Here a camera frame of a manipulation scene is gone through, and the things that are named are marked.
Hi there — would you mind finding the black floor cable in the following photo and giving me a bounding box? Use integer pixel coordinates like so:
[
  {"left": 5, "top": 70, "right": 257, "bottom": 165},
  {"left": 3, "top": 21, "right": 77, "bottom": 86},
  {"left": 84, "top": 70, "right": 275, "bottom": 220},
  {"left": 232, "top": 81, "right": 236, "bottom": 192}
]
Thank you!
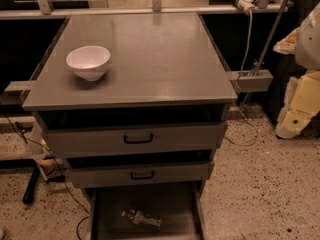
[{"left": 2, "top": 113, "right": 91, "bottom": 240}]

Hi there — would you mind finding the clear plastic water bottle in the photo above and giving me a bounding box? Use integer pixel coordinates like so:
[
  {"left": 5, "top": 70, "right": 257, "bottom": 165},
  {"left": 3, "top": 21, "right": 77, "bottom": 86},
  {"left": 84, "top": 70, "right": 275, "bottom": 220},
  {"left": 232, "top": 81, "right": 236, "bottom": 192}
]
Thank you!
[{"left": 121, "top": 209, "right": 162, "bottom": 228}]

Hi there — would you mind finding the black top drawer handle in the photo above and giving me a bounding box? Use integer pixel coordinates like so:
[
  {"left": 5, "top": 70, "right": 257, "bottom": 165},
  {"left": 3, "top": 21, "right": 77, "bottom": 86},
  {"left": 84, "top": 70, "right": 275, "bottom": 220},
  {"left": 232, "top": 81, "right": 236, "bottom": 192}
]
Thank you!
[{"left": 123, "top": 134, "right": 154, "bottom": 145}]

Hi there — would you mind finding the grey drawer cabinet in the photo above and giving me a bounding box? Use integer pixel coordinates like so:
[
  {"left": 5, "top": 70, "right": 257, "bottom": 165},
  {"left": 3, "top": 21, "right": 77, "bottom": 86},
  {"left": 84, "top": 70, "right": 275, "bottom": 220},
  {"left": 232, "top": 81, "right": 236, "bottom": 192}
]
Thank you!
[{"left": 21, "top": 12, "right": 238, "bottom": 240}]

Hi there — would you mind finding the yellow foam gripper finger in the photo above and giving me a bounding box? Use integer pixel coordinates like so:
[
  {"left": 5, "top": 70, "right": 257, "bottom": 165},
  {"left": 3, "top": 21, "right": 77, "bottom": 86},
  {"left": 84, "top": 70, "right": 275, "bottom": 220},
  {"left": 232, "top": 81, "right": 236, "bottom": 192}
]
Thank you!
[{"left": 275, "top": 71, "right": 320, "bottom": 139}]

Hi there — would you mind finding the grey bottom drawer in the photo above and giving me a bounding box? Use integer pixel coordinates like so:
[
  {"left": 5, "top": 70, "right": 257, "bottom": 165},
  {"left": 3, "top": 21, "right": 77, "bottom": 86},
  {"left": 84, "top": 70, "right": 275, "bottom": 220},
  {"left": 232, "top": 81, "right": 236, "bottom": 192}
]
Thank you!
[{"left": 85, "top": 182, "right": 207, "bottom": 240}]

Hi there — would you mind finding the black cylindrical leg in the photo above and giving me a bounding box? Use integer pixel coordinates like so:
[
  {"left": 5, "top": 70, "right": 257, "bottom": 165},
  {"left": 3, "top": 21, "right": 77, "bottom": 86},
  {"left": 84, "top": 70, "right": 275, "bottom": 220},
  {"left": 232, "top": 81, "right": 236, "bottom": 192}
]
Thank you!
[{"left": 22, "top": 167, "right": 40, "bottom": 205}]

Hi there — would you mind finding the black drawer handle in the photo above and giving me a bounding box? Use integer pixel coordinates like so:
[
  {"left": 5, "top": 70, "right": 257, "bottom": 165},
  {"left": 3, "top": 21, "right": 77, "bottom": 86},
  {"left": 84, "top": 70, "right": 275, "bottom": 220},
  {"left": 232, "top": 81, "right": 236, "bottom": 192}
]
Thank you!
[
  {"left": 123, "top": 134, "right": 154, "bottom": 145},
  {"left": 130, "top": 171, "right": 155, "bottom": 180}
]

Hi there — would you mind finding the grey middle drawer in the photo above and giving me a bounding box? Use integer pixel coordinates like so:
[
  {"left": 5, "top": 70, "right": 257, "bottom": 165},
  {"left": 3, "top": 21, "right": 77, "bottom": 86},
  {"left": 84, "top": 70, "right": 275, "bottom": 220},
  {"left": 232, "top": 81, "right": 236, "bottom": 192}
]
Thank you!
[{"left": 68, "top": 162, "right": 214, "bottom": 188}]

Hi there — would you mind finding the grey drawer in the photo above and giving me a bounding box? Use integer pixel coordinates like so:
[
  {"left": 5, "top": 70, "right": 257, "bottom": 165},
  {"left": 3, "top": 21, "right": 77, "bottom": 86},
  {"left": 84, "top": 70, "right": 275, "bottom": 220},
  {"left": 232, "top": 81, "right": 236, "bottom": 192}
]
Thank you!
[
  {"left": 68, "top": 162, "right": 214, "bottom": 188},
  {"left": 43, "top": 122, "right": 226, "bottom": 158},
  {"left": 85, "top": 182, "right": 207, "bottom": 240}
]

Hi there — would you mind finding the metal diagonal rod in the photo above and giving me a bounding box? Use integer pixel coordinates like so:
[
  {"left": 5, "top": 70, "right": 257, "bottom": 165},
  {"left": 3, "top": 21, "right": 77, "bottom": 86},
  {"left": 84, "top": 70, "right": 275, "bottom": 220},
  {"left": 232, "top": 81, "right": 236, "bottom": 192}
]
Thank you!
[{"left": 250, "top": 0, "right": 289, "bottom": 76}]

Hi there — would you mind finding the grey top drawer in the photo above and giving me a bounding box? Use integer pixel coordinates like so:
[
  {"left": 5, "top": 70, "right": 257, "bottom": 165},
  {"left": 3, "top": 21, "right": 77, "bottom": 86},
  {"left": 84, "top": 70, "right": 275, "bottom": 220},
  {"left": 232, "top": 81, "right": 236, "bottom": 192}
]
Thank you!
[{"left": 43, "top": 122, "right": 226, "bottom": 158}]

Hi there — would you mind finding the black middle drawer handle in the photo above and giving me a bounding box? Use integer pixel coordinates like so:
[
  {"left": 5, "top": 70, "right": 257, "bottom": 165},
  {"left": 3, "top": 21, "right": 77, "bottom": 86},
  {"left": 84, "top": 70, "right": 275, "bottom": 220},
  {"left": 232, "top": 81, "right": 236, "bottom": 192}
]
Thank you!
[{"left": 130, "top": 171, "right": 155, "bottom": 180}]

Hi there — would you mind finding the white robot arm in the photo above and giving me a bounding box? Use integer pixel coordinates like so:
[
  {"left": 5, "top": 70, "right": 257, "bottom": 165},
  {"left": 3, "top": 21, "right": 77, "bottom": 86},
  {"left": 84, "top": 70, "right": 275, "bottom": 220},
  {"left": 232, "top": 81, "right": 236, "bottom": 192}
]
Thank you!
[{"left": 273, "top": 3, "right": 320, "bottom": 139}]

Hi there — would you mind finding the grey metal side bracket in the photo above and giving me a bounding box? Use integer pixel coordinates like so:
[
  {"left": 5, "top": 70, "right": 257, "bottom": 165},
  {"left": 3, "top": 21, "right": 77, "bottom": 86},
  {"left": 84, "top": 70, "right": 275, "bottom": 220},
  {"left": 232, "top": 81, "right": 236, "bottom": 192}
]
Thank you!
[{"left": 227, "top": 70, "right": 273, "bottom": 93}]

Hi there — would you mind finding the white ceramic bowl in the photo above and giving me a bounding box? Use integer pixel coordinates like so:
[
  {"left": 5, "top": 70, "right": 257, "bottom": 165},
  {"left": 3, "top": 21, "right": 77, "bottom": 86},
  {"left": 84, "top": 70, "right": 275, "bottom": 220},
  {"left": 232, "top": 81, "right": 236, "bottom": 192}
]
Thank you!
[{"left": 66, "top": 46, "right": 111, "bottom": 81}]

